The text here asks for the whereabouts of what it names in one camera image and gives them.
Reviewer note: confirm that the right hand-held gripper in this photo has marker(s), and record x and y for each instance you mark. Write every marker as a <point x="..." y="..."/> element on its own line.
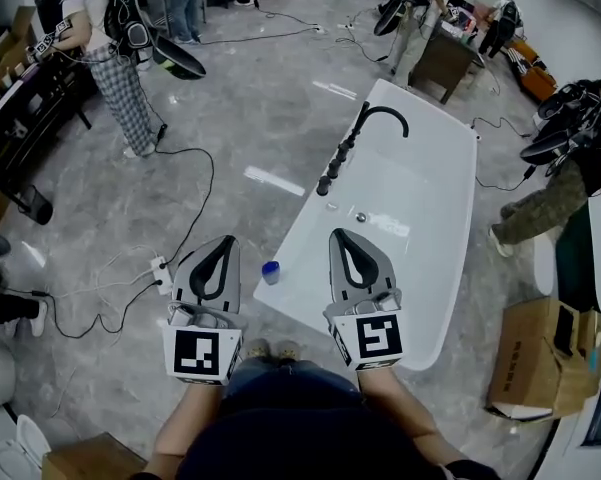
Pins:
<point x="375" y="338"/>

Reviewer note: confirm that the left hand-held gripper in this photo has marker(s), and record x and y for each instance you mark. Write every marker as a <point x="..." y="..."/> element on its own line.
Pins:
<point x="200" y="348"/>

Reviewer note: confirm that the small blue bottle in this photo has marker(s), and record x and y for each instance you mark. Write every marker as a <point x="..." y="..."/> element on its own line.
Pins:
<point x="271" y="273"/>

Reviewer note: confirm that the white bathtub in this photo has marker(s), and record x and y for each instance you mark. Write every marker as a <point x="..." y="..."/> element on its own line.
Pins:
<point x="405" y="208"/>

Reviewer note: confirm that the person's left forearm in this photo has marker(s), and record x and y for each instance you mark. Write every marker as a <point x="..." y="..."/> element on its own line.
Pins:
<point x="190" y="423"/>

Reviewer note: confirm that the person's right forearm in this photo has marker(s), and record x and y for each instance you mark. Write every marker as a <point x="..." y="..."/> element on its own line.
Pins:
<point x="400" y="408"/>

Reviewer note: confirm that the chrome bathtub overflow cap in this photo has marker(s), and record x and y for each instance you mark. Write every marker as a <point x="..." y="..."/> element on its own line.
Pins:
<point x="361" y="216"/>

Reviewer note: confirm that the black curved bathtub faucet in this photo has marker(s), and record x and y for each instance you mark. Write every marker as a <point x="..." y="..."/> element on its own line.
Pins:
<point x="380" y="110"/>

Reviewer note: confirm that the white power strip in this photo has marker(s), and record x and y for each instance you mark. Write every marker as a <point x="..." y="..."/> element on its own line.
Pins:
<point x="161" y="274"/>

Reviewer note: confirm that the person's shoes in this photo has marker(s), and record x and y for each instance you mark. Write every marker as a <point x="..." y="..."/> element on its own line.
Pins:
<point x="272" y="350"/>

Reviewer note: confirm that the person's blue jeans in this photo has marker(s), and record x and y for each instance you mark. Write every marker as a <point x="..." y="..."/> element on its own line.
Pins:
<point x="290" y="383"/>

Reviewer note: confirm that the person's dark top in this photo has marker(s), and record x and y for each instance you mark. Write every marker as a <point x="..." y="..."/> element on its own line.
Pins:
<point x="300" y="438"/>

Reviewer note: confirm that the black mesh wastebasket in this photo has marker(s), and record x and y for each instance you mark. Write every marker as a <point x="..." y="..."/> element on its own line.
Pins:
<point x="36" y="207"/>

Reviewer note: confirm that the open cardboard box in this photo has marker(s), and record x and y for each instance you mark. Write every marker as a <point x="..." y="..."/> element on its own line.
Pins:
<point x="540" y="358"/>

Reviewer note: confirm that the closed cardboard box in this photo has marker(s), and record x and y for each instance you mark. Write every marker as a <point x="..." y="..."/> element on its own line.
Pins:
<point x="90" y="460"/>

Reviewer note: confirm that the brown wooden desk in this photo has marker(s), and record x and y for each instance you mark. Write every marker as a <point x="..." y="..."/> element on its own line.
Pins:
<point x="445" y="63"/>

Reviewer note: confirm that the black long desk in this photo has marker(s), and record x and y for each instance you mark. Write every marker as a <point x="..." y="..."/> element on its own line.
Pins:
<point x="25" y="118"/>

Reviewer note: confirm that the white toilet lid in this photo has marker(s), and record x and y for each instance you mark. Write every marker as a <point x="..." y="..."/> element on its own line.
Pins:
<point x="20" y="450"/>

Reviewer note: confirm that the orange bag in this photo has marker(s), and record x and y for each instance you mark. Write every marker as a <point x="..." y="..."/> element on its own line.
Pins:
<point x="537" y="82"/>

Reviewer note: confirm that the white cabinet with window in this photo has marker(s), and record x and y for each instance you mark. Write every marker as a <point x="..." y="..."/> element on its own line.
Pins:
<point x="585" y="428"/>

